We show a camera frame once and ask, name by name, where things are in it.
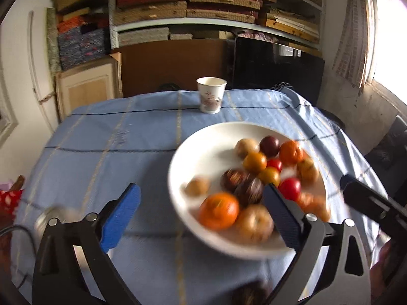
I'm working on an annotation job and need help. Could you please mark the stack of blue patterned boxes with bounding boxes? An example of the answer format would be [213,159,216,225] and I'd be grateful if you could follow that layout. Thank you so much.
[56,16,110,71]

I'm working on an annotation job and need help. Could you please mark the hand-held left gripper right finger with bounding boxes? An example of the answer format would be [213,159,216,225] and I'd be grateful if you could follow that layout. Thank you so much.
[262,183,372,305]

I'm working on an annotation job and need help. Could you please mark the large orange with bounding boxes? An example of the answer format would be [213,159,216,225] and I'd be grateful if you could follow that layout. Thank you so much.
[199,192,240,231]
[279,140,304,164]

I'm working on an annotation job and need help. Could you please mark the small mandarin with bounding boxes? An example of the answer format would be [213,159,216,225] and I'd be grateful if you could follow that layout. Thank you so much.
[297,192,315,208]

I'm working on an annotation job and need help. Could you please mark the dark red plum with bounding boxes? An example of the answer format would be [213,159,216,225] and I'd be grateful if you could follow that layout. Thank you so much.
[259,136,280,158]

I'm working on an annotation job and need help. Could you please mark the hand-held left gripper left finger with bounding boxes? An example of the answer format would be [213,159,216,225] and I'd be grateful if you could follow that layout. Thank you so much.
[32,183,142,305]

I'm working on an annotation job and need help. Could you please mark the pale tan passion fruit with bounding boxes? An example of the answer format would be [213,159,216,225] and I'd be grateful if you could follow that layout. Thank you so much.
[235,204,274,242]

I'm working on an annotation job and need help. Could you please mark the patterned curtain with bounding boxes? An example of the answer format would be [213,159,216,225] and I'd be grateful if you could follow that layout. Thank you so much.
[332,0,377,88]

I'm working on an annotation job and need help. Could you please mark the smooth yellow-orange fruit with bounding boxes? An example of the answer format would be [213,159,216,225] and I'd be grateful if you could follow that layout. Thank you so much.
[243,151,268,174]

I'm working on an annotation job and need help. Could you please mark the black screen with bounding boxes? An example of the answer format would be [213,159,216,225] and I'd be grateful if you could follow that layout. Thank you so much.
[230,36,325,107]

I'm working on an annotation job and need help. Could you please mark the white plate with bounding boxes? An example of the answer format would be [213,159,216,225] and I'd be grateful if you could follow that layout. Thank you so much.
[168,121,328,260]

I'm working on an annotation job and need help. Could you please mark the orange-brown passion fruit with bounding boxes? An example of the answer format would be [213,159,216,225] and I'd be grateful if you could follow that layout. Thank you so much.
[296,158,319,184]

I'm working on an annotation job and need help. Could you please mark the dark wrinkled passion fruit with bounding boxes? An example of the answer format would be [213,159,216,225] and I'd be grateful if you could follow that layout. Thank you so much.
[237,178,264,207]
[220,168,250,194]
[232,281,273,305]

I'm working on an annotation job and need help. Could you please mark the white beverage can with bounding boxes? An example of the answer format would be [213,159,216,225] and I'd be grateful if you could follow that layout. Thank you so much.
[33,206,79,239]

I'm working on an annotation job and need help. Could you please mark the black leather chair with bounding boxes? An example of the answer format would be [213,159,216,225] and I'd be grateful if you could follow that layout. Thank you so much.
[364,115,407,182]

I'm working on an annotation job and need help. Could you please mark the white curved stick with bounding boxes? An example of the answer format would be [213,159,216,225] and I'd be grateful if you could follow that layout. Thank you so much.
[27,10,58,134]

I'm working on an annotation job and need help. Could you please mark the yellow passion fruit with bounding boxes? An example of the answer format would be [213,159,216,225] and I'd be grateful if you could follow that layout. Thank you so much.
[235,138,259,159]

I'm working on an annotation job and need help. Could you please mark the yellow-green cherry tomato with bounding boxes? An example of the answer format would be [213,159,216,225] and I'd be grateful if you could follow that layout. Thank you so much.
[258,167,281,187]

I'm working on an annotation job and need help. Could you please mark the black power strip cable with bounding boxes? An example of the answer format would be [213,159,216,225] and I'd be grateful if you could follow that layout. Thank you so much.
[0,225,36,290]

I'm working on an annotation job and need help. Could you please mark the white paper cup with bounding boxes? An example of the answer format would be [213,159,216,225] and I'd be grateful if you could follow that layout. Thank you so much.
[196,77,228,115]

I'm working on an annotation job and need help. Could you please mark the brown board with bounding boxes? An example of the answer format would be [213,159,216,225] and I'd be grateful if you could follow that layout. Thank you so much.
[111,39,236,98]

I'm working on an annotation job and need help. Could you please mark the red dotted item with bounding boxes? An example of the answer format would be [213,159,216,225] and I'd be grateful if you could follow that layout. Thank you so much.
[0,189,25,217]

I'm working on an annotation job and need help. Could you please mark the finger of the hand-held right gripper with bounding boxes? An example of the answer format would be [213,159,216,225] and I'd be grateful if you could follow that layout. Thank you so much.
[340,174,407,222]
[340,184,407,239]

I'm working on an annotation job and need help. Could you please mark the wooden framed panel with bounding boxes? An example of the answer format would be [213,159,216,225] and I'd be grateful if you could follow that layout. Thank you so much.
[55,52,123,122]

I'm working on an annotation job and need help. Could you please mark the blue plaid tablecloth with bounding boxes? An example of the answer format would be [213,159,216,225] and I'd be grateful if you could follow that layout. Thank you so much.
[11,89,392,305]

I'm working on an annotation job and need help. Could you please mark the white metal shelf rack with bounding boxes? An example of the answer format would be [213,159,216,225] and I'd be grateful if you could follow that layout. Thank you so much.
[108,0,326,55]

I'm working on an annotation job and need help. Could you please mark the window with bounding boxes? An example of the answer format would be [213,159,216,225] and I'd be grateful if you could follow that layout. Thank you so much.
[362,0,407,103]

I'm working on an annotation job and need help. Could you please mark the person's right hand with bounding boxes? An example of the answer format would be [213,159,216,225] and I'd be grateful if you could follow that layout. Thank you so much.
[370,240,395,297]

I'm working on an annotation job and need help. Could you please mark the white frame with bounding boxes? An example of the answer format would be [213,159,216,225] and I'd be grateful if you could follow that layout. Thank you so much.
[0,76,18,148]

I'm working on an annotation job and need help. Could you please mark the green patterned roll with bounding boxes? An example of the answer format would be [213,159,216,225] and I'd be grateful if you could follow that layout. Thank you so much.
[46,7,63,74]

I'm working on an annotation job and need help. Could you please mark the small yellow-brown fruit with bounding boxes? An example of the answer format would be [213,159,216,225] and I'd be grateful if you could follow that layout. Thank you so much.
[185,178,210,197]

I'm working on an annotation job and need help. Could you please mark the medium mandarin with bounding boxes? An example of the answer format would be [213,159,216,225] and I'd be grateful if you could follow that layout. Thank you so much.
[306,197,332,223]

